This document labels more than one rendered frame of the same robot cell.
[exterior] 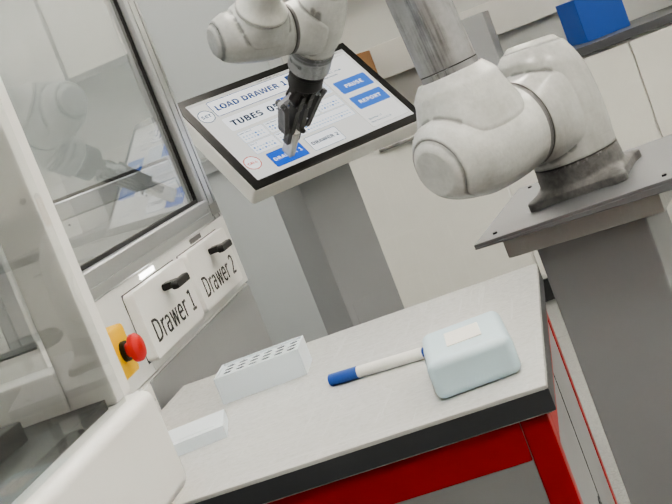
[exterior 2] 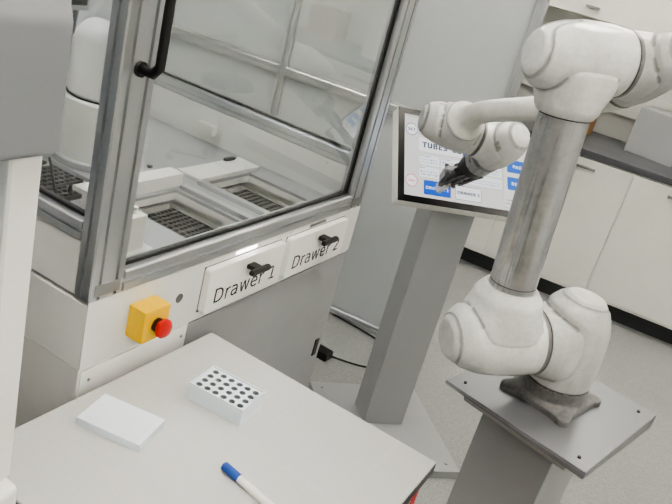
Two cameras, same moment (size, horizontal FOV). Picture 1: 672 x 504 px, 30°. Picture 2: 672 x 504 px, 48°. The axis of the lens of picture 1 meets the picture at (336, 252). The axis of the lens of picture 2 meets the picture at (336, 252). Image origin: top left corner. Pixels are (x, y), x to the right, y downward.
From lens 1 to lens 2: 0.82 m
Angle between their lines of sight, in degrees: 20
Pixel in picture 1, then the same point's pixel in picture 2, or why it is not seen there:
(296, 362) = (237, 416)
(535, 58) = (575, 316)
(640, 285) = (520, 481)
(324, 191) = (447, 218)
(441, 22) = (526, 260)
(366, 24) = not seen: hidden behind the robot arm
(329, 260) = (418, 256)
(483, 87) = (516, 319)
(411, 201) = not seen: hidden behind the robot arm
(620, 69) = not seen: outside the picture
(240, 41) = (435, 131)
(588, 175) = (547, 401)
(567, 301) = (477, 446)
